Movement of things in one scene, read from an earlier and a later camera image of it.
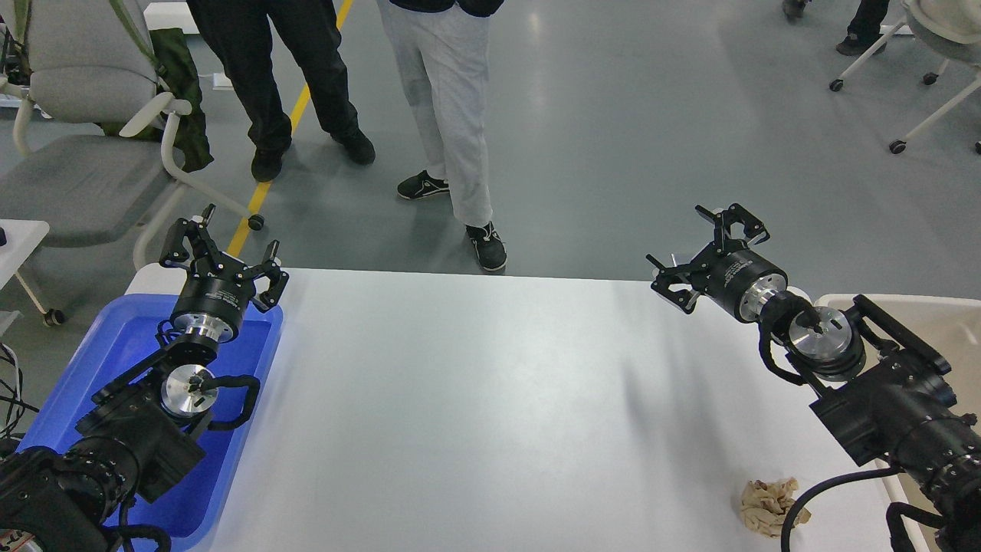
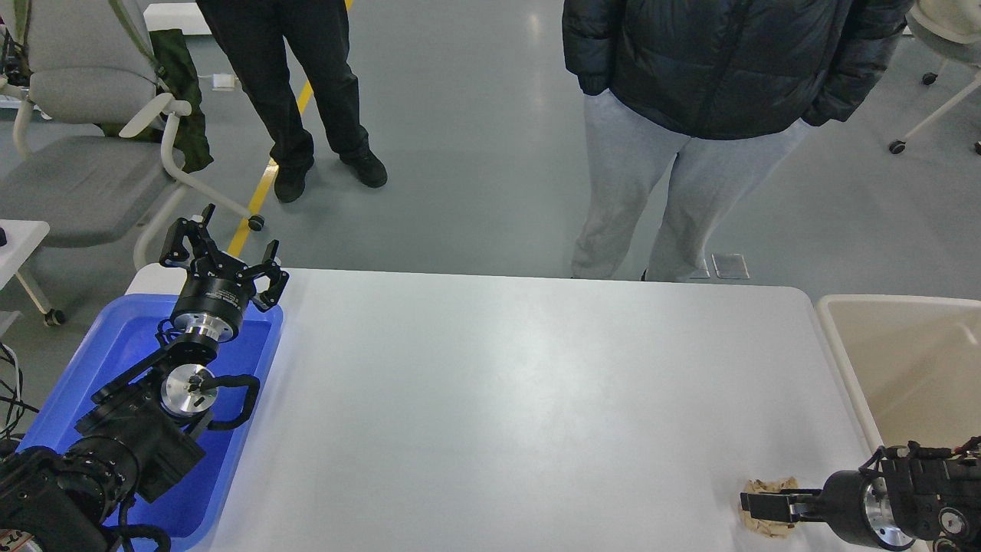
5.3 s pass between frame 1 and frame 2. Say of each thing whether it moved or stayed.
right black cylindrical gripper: moved
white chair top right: stayed
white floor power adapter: stayed
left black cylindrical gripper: stayed
